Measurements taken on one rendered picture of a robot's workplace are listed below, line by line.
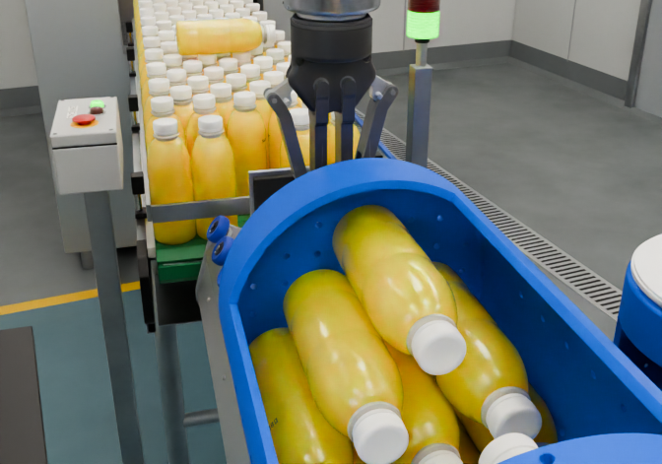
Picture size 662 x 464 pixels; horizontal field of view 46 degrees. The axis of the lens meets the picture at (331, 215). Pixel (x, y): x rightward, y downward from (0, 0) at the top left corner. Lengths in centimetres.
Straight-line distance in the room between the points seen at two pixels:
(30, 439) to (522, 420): 44
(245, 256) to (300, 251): 8
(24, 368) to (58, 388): 172
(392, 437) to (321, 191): 23
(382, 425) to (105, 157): 82
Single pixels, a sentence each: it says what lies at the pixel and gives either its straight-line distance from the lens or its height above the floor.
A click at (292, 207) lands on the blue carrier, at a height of 121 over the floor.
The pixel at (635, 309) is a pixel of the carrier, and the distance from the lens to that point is 100.
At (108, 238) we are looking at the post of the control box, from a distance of 143.
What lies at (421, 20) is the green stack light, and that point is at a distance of 158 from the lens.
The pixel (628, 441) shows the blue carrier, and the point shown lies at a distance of 43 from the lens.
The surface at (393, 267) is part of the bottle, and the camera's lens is 64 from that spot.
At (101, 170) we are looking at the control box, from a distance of 130.
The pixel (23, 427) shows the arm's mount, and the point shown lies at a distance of 81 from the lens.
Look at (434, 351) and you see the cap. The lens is 59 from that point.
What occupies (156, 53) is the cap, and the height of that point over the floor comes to 110.
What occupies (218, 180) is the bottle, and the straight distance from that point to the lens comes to 129.
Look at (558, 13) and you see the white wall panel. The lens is 600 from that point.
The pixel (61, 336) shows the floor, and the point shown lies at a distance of 285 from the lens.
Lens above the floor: 150
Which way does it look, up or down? 25 degrees down
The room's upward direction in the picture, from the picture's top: straight up
